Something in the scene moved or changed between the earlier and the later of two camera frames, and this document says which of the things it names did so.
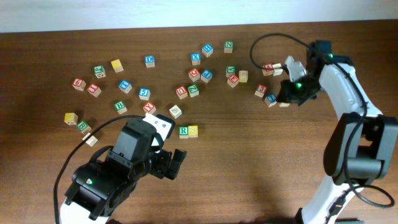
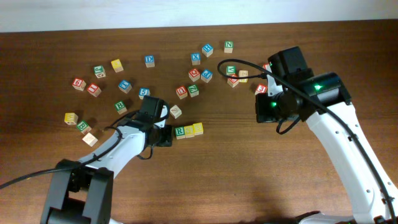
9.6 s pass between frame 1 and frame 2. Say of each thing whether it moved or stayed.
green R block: moved
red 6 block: stayed
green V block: stayed
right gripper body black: moved
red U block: stayed
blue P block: stayed
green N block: stayed
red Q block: stayed
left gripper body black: moved
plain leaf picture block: stayed
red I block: stayed
